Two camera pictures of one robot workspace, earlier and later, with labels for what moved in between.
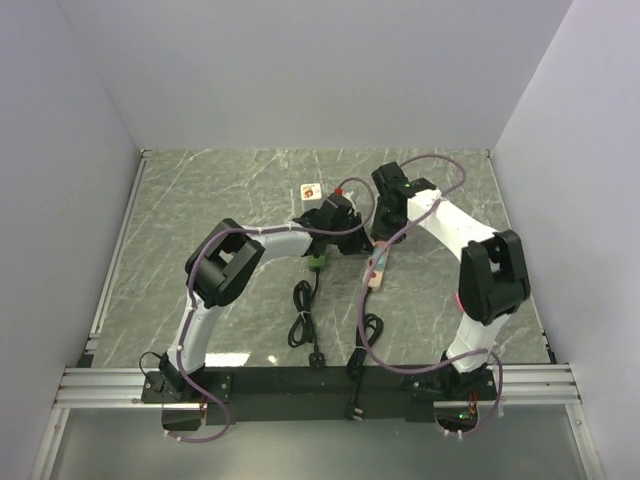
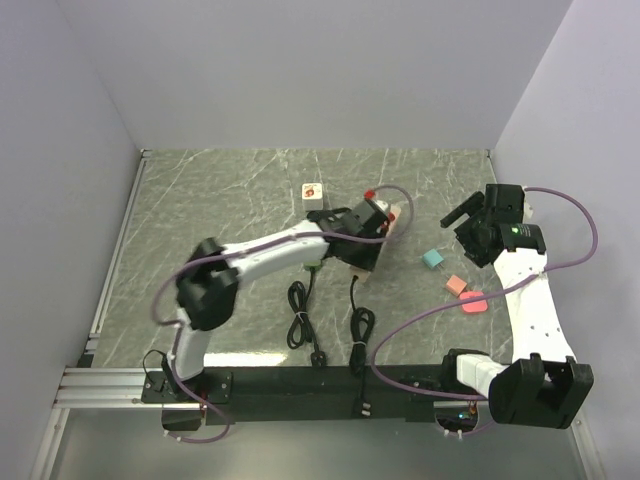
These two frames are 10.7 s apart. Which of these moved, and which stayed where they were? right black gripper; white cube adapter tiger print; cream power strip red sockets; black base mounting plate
Moved: cream power strip red sockets; right black gripper
Stayed: white cube adapter tiger print; black base mounting plate
